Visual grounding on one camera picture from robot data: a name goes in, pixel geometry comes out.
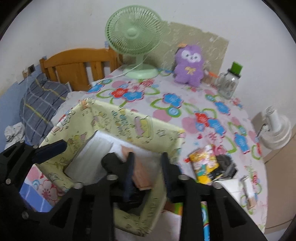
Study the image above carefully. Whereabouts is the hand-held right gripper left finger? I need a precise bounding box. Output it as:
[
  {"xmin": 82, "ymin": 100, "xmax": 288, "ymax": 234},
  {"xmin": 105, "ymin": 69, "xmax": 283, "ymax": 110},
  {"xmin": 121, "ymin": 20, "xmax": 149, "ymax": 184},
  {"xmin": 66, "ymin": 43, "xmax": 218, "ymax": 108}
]
[{"xmin": 40, "ymin": 152, "xmax": 137, "ymax": 241}]

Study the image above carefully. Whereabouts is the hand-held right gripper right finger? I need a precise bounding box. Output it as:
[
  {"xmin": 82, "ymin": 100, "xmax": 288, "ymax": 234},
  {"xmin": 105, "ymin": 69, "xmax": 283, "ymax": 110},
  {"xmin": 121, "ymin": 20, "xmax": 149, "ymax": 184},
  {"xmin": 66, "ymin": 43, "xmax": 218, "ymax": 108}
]
[{"xmin": 161, "ymin": 152, "xmax": 267, "ymax": 241}]

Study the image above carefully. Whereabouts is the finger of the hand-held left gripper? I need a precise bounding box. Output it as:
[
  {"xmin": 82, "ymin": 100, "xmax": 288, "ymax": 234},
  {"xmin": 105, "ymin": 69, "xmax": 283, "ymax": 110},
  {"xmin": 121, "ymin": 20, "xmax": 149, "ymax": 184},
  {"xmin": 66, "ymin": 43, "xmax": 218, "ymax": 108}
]
[
  {"xmin": 0, "ymin": 140, "xmax": 68, "ymax": 184},
  {"xmin": 0, "ymin": 183, "xmax": 56, "ymax": 241}
]

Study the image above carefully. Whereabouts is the pink block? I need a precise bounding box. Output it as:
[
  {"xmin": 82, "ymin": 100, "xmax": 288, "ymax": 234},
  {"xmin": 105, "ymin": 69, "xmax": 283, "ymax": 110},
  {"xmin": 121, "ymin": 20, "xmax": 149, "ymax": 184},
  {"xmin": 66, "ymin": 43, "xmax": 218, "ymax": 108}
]
[{"xmin": 121, "ymin": 146, "xmax": 154, "ymax": 191}]

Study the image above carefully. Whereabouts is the orange green packet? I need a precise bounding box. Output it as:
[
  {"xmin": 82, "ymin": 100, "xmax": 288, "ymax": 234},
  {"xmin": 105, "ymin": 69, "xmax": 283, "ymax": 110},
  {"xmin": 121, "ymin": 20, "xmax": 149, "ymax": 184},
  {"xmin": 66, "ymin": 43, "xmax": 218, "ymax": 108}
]
[{"xmin": 163, "ymin": 201, "xmax": 183, "ymax": 215}]

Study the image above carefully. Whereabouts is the yellow cartoon tissue pack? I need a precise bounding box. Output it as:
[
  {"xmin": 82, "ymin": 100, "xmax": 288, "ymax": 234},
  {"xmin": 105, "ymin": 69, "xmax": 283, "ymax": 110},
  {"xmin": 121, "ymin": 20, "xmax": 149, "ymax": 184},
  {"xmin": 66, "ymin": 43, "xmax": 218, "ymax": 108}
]
[{"xmin": 189, "ymin": 145, "xmax": 220, "ymax": 185}]

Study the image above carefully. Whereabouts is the yellow fabric storage box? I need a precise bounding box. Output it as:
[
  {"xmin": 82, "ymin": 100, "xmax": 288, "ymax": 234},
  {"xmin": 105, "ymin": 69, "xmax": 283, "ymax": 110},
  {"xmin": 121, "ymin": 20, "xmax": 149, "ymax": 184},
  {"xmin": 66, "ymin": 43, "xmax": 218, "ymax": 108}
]
[{"xmin": 38, "ymin": 98, "xmax": 186, "ymax": 237}]

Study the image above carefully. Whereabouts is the dark grey bundle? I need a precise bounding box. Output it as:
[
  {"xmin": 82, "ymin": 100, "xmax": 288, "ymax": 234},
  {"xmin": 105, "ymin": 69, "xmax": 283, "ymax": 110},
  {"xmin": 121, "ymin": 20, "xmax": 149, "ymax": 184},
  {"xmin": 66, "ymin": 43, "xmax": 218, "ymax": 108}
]
[{"xmin": 216, "ymin": 154, "xmax": 237, "ymax": 180}]

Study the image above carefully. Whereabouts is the white packet with red dots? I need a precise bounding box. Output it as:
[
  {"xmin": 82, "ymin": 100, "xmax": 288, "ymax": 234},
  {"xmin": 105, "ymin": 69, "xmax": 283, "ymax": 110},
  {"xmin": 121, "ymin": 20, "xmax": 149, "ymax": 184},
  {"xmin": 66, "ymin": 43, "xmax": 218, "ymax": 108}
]
[{"xmin": 220, "ymin": 177, "xmax": 245, "ymax": 197}]

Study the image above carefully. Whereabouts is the beige tube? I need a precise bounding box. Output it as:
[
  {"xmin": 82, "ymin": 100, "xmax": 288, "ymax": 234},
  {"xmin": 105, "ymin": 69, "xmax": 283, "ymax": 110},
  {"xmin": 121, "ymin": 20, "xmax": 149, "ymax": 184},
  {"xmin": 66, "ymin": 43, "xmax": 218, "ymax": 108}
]
[{"xmin": 240, "ymin": 175, "xmax": 258, "ymax": 209}]

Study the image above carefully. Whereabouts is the white tissue pack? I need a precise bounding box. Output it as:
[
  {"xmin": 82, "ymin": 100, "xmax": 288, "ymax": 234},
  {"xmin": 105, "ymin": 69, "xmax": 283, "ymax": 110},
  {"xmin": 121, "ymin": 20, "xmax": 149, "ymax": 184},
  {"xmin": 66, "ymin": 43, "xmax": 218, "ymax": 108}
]
[{"xmin": 63, "ymin": 130, "xmax": 162, "ymax": 184}]

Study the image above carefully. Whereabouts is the crumpled white cloth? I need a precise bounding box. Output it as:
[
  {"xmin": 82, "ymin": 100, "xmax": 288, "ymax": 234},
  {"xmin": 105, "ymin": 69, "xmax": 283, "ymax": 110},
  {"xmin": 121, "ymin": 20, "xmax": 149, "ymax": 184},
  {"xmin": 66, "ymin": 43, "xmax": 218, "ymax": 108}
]
[{"xmin": 4, "ymin": 122, "xmax": 26, "ymax": 149}]

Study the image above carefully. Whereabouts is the blue plaid pillow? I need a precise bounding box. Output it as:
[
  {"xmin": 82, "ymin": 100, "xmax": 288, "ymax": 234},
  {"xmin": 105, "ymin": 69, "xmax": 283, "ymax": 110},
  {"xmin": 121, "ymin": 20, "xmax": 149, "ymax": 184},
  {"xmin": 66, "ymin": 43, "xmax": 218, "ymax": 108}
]
[{"xmin": 20, "ymin": 73, "xmax": 70, "ymax": 147}]

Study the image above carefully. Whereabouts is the blue bed sheet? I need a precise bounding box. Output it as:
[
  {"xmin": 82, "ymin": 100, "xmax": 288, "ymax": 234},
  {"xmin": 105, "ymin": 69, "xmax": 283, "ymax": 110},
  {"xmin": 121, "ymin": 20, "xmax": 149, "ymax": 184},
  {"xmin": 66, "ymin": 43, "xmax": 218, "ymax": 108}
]
[{"xmin": 0, "ymin": 72, "xmax": 44, "ymax": 149}]

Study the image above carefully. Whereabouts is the wooden headboard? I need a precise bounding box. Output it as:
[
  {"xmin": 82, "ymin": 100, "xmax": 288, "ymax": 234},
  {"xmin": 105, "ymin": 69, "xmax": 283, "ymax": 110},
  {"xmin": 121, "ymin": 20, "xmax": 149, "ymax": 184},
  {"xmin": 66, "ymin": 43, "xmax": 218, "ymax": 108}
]
[{"xmin": 39, "ymin": 48, "xmax": 123, "ymax": 91}]

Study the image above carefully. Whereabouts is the toothpick container with orange lid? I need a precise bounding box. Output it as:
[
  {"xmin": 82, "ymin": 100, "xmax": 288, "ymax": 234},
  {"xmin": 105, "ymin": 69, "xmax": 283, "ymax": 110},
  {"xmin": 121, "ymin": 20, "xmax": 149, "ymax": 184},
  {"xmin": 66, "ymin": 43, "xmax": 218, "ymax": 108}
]
[{"xmin": 203, "ymin": 70, "xmax": 219, "ymax": 85}]

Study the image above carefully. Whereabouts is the purple plush toy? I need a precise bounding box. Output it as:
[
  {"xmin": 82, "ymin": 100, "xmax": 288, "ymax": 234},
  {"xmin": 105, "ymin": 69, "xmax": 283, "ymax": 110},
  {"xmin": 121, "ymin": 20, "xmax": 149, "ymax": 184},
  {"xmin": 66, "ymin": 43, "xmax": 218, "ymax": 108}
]
[{"xmin": 173, "ymin": 42, "xmax": 205, "ymax": 87}]

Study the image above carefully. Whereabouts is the glass jar with green lid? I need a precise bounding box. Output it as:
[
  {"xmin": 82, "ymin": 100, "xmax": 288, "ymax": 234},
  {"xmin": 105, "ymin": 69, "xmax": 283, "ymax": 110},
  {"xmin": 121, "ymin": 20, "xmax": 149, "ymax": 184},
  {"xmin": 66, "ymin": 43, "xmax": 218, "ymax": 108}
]
[{"xmin": 214, "ymin": 61, "xmax": 243, "ymax": 100}]

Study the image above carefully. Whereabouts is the beige door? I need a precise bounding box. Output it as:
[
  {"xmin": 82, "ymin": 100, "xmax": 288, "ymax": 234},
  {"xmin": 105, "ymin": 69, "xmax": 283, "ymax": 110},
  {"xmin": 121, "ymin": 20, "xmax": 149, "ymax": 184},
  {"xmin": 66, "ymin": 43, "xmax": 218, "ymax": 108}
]
[{"xmin": 251, "ymin": 111, "xmax": 295, "ymax": 234}]

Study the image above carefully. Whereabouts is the white standing fan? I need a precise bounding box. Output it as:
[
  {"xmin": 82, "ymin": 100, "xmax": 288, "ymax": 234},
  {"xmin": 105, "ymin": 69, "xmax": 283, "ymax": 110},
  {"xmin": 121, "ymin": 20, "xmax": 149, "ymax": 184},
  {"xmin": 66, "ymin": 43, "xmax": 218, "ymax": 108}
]
[{"xmin": 255, "ymin": 106, "xmax": 292, "ymax": 150}]

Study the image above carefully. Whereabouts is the green printed board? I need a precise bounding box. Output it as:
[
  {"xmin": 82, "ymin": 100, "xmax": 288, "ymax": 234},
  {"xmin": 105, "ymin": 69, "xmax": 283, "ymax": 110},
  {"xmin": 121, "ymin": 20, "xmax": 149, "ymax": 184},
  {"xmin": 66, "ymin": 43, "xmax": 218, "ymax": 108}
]
[{"xmin": 151, "ymin": 21, "xmax": 229, "ymax": 76}]

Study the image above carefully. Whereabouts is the green desk fan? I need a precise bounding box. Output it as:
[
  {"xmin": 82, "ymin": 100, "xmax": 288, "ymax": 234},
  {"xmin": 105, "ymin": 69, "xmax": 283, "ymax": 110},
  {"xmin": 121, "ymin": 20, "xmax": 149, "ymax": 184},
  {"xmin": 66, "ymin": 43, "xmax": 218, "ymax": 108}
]
[{"xmin": 105, "ymin": 6, "xmax": 162, "ymax": 80}]

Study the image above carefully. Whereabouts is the white fan cable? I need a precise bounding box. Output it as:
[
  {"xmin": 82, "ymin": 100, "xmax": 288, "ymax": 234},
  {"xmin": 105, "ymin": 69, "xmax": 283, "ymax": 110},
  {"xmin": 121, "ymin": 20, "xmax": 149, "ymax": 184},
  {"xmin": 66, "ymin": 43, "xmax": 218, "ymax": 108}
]
[{"xmin": 102, "ymin": 64, "xmax": 140, "ymax": 80}]

